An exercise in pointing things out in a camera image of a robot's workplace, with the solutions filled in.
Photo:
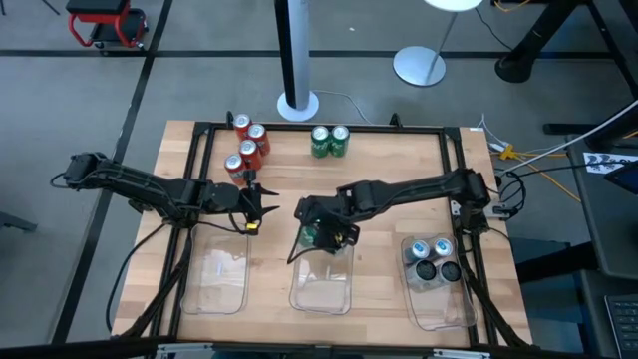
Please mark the red black rolling stool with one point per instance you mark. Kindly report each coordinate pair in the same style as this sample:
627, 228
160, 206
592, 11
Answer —
97, 6

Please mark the white paper black print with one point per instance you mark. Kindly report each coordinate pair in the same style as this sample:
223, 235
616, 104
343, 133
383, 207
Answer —
608, 162

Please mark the white tape strip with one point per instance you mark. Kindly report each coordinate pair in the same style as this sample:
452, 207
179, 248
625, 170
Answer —
219, 269
326, 272

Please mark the black computer keyboard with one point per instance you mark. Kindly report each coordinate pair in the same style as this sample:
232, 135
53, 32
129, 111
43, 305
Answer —
625, 324

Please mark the dark grey side desk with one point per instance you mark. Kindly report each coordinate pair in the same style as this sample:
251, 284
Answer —
613, 224

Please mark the green Sprite soda can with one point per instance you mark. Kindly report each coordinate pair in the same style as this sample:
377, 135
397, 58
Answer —
320, 142
340, 141
309, 235

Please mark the black desk leg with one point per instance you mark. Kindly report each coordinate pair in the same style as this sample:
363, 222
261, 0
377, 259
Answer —
518, 65

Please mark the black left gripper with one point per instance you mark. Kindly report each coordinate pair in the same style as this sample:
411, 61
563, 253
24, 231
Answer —
224, 199

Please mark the grey chair base leg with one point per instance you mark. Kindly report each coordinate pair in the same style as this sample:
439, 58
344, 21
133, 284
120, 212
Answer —
15, 222

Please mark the black white pillar round base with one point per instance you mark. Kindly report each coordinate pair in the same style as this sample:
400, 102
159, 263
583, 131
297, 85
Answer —
294, 50

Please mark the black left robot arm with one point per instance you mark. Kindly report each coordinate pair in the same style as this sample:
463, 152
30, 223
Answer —
144, 187

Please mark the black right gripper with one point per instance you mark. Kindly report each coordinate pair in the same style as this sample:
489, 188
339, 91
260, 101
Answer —
324, 212

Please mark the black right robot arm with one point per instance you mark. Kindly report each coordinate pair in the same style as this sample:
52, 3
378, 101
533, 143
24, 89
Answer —
423, 187

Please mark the black desk foot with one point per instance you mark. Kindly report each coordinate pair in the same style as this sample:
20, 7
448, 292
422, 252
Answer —
568, 128
553, 264

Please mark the clear plastic bin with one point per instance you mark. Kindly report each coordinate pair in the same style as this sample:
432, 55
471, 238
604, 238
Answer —
438, 314
214, 294
319, 294

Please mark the dark tablet screen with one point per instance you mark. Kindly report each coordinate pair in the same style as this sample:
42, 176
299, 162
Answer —
630, 179

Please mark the grey metal mounting bracket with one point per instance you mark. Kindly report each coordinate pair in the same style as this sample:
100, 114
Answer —
457, 207

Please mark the black camera mount crossbar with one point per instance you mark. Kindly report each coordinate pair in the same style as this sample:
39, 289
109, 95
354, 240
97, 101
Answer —
75, 349

